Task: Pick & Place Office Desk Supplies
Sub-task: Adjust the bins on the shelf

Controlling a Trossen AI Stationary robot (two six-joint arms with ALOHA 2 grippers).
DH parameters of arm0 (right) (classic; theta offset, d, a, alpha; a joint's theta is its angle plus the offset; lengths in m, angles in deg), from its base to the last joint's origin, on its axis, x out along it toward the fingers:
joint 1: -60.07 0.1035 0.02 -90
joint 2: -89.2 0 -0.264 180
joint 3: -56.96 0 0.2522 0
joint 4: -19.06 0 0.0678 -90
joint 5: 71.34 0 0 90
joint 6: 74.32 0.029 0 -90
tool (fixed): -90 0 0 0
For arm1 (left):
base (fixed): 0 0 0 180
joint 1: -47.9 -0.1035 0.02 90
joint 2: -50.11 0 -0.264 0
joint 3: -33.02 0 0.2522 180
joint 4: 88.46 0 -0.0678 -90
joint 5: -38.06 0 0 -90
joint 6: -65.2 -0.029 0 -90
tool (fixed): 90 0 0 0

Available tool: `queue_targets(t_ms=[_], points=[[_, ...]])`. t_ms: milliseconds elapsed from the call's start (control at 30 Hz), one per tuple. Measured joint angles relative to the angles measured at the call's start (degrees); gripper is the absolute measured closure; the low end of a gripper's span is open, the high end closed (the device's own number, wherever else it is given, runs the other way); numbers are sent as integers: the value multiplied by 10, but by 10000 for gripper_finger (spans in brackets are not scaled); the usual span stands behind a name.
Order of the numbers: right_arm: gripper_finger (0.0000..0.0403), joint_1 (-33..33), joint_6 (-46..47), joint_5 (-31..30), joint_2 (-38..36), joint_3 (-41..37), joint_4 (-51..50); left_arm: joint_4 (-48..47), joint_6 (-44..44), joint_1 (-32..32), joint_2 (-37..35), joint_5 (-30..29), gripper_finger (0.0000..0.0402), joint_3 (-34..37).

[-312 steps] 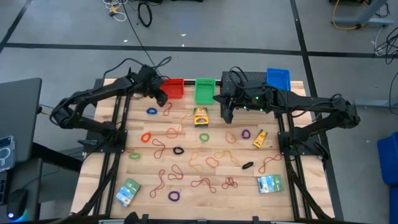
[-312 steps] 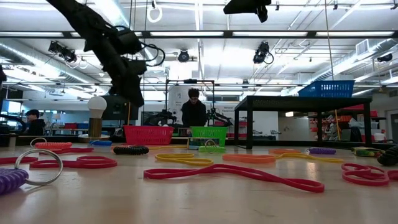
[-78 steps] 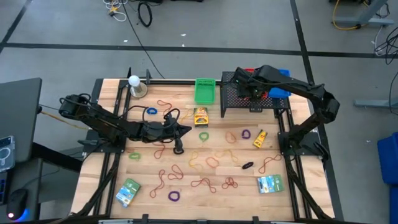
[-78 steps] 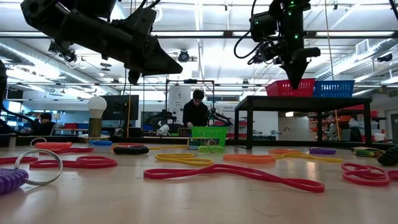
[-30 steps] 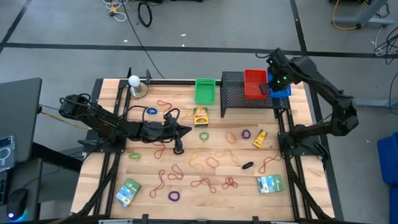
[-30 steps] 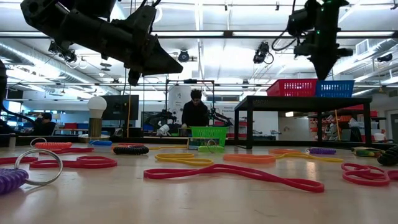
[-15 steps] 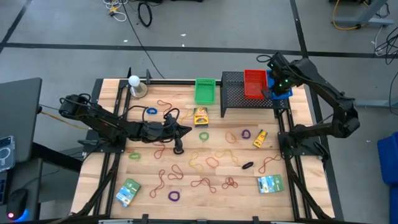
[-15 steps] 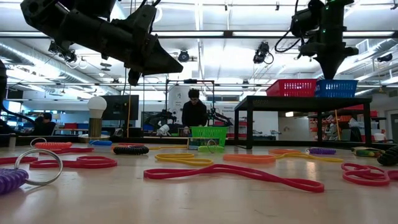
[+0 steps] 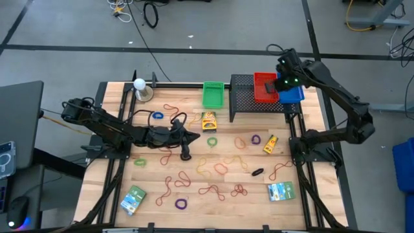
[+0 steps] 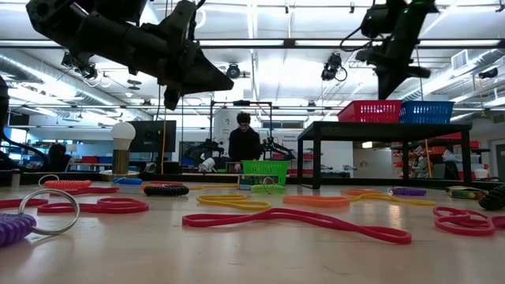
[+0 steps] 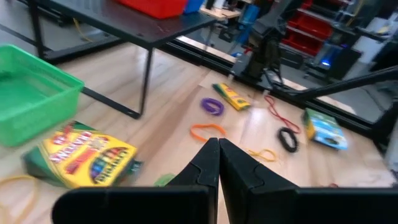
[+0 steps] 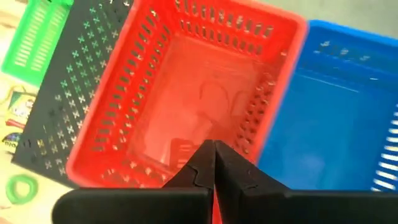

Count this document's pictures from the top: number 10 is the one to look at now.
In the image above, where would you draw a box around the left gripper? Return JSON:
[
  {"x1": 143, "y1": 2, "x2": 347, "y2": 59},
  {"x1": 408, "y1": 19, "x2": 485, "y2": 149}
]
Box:
[{"x1": 141, "y1": 0, "x2": 234, "y2": 110}]

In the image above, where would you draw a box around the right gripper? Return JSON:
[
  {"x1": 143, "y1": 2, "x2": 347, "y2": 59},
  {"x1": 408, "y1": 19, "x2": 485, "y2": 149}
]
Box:
[{"x1": 356, "y1": 48, "x2": 432, "y2": 100}]

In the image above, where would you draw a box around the red plastic basket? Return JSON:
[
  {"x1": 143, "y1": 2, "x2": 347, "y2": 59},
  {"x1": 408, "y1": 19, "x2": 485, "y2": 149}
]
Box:
[{"x1": 337, "y1": 99, "x2": 403, "y2": 124}]

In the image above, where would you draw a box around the blue plastic basket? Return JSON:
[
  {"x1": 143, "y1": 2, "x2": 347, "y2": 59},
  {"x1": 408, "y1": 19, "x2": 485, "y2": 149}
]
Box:
[{"x1": 398, "y1": 100, "x2": 455, "y2": 125}]

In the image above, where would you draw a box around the purple coil keychain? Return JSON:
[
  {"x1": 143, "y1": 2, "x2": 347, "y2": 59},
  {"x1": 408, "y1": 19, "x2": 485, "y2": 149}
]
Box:
[
  {"x1": 388, "y1": 186, "x2": 428, "y2": 197},
  {"x1": 0, "y1": 188, "x2": 81, "y2": 248}
]

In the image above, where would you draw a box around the green plastic basket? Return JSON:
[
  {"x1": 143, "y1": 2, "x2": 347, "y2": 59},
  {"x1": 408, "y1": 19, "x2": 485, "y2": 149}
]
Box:
[{"x1": 241, "y1": 159, "x2": 290, "y2": 186}]

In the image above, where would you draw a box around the yellow rubber band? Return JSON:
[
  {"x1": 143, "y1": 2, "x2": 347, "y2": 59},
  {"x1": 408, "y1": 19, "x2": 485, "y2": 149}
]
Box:
[
  {"x1": 196, "y1": 193, "x2": 272, "y2": 211},
  {"x1": 188, "y1": 183, "x2": 238, "y2": 191},
  {"x1": 349, "y1": 192, "x2": 437, "y2": 207}
]

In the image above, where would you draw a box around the black coil keychain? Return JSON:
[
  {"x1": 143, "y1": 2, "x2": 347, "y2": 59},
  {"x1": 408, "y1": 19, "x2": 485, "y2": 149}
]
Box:
[
  {"x1": 143, "y1": 184, "x2": 190, "y2": 197},
  {"x1": 478, "y1": 184, "x2": 505, "y2": 211}
]

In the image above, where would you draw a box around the black ceiling spotlight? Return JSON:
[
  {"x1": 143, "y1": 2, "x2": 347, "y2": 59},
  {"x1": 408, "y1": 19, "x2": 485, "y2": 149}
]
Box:
[
  {"x1": 225, "y1": 62, "x2": 241, "y2": 80},
  {"x1": 477, "y1": 66, "x2": 499, "y2": 80}
]

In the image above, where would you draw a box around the black mesh metal shelf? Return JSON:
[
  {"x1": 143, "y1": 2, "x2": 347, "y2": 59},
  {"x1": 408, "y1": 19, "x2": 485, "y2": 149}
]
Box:
[{"x1": 296, "y1": 121, "x2": 473, "y2": 190}]

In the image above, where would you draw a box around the black overhead beam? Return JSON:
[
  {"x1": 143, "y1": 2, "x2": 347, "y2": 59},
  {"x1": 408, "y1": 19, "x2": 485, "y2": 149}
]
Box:
[{"x1": 0, "y1": 38, "x2": 505, "y2": 50}]

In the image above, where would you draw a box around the black monitor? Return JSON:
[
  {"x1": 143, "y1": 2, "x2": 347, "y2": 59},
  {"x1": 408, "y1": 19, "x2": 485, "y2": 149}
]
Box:
[{"x1": 128, "y1": 120, "x2": 178, "y2": 154}]

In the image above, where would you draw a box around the person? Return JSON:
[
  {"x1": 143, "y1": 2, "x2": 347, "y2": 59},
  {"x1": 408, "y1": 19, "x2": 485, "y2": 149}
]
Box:
[
  {"x1": 43, "y1": 143, "x2": 74, "y2": 174},
  {"x1": 227, "y1": 111, "x2": 264, "y2": 174}
]

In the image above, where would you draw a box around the shelving with red bins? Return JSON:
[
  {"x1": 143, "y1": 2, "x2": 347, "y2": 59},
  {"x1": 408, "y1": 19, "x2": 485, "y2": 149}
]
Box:
[{"x1": 390, "y1": 132, "x2": 492, "y2": 181}]

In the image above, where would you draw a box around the white cylindrical device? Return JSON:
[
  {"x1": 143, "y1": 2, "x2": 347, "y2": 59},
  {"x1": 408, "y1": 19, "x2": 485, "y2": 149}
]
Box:
[{"x1": 198, "y1": 156, "x2": 217, "y2": 174}]

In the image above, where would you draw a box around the white bulb on brass base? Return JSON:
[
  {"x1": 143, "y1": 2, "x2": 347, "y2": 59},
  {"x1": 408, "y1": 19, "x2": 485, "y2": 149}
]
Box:
[{"x1": 98, "y1": 121, "x2": 141, "y2": 181}]

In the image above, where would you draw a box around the orange rubber band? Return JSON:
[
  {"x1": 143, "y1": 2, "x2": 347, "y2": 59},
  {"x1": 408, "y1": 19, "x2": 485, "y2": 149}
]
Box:
[
  {"x1": 282, "y1": 195, "x2": 354, "y2": 209},
  {"x1": 340, "y1": 189, "x2": 383, "y2": 197}
]

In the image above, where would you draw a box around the small yellow crayon box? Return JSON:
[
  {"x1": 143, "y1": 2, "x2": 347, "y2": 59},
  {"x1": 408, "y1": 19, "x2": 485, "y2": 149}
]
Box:
[{"x1": 445, "y1": 185, "x2": 489, "y2": 200}]

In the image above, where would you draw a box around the black gantry frame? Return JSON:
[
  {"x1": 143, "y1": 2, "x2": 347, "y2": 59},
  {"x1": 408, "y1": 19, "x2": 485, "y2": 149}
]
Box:
[{"x1": 208, "y1": 99, "x2": 274, "y2": 174}]

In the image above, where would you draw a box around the black aluminium frame rail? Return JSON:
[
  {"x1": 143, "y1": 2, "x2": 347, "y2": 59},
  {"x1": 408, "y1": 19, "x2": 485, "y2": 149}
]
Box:
[{"x1": 19, "y1": 171, "x2": 303, "y2": 185}]

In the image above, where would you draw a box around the green coil keychain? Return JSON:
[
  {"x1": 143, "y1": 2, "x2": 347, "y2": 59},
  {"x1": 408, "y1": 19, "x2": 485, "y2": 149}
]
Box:
[{"x1": 250, "y1": 176, "x2": 286, "y2": 195}]

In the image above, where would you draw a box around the blue coil keychain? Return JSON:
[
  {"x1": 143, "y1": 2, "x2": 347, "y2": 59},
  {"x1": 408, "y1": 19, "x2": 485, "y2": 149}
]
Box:
[{"x1": 112, "y1": 177, "x2": 144, "y2": 186}]

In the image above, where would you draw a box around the silver ventilation duct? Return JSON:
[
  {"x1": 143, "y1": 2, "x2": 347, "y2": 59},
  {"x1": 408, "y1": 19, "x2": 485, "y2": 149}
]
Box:
[{"x1": 0, "y1": 53, "x2": 153, "y2": 121}]

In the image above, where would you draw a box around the orange coil keychain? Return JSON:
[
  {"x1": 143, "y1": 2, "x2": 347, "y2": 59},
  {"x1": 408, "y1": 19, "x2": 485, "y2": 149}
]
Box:
[{"x1": 38, "y1": 174, "x2": 92, "y2": 190}]

